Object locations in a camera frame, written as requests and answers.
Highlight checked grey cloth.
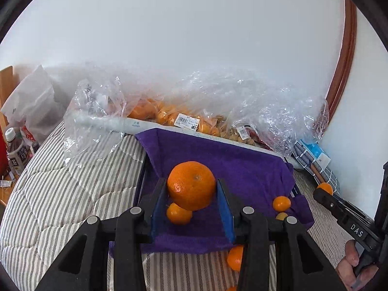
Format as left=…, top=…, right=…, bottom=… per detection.
left=292, top=140, right=340, bottom=195

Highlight bag of brown nuts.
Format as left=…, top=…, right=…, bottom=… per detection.
left=217, top=117, right=268, bottom=148

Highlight white plastic bag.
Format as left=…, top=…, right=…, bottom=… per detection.
left=1, top=66, right=65, bottom=144

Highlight blue tissue pack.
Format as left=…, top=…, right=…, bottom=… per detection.
left=300, top=140, right=331, bottom=170

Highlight striped quilt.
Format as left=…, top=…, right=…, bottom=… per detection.
left=1, top=125, right=349, bottom=290

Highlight bag of orange kumquats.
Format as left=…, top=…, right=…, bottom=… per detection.
left=127, top=97, right=222, bottom=137

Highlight large clear plastic bag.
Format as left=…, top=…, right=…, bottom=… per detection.
left=169, top=68, right=330, bottom=158

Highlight red paper bag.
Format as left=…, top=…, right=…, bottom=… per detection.
left=0, top=130, right=9, bottom=178

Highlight small orange kumquat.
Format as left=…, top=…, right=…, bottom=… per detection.
left=317, top=183, right=333, bottom=196
left=275, top=212, right=288, bottom=221
left=272, top=196, right=291, bottom=213

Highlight brown wooden door frame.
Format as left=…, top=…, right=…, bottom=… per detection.
left=314, top=0, right=357, bottom=138

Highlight tea drink bottle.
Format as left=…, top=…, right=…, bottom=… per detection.
left=5, top=128, right=30, bottom=175

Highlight wooden headboard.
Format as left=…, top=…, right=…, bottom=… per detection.
left=0, top=66, right=16, bottom=108

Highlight wooden nightstand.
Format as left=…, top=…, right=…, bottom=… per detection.
left=0, top=171, right=19, bottom=206

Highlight right hand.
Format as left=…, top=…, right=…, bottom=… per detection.
left=335, top=240, right=378, bottom=291

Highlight large orange mandarin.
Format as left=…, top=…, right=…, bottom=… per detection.
left=167, top=161, right=216, bottom=211
left=166, top=203, right=193, bottom=225

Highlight purple towel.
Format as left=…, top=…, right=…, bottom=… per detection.
left=137, top=129, right=314, bottom=254

